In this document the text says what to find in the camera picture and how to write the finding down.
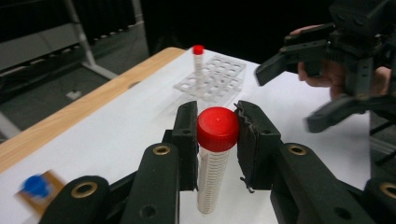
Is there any grey metal stand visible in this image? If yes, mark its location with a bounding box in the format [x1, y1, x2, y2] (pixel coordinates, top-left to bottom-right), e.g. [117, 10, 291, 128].
[0, 0, 148, 141]

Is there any clear plastic tube rack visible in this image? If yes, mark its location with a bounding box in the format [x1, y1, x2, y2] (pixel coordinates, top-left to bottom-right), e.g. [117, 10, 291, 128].
[167, 53, 248, 108]

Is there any white plug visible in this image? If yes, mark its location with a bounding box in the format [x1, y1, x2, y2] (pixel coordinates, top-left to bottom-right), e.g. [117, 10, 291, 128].
[65, 90, 83, 101]

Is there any blue capped test tube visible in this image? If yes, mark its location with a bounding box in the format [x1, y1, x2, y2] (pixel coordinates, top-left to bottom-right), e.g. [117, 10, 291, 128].
[20, 174, 52, 200]

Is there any red capped test tube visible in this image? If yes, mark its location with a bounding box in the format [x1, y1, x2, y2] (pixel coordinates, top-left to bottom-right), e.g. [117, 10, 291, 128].
[195, 105, 241, 215]
[191, 44, 205, 91]

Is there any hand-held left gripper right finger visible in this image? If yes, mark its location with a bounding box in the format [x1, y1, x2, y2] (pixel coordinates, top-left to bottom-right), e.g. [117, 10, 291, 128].
[233, 100, 284, 194]

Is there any wooden test tube rack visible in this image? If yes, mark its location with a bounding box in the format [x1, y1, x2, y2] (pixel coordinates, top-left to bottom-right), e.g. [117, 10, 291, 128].
[13, 169, 68, 218]

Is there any white table sheet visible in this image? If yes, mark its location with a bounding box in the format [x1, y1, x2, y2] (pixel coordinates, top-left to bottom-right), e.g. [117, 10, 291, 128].
[0, 48, 372, 224]

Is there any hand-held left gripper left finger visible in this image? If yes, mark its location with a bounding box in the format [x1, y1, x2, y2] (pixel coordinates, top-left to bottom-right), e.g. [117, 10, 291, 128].
[162, 100, 200, 191]

